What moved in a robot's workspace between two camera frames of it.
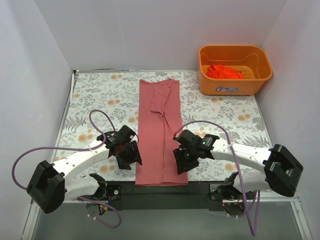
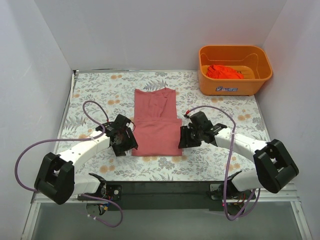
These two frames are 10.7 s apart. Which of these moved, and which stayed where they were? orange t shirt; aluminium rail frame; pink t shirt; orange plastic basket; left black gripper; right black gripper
Moved: right black gripper; left black gripper; pink t shirt
Stayed: aluminium rail frame; orange plastic basket; orange t shirt
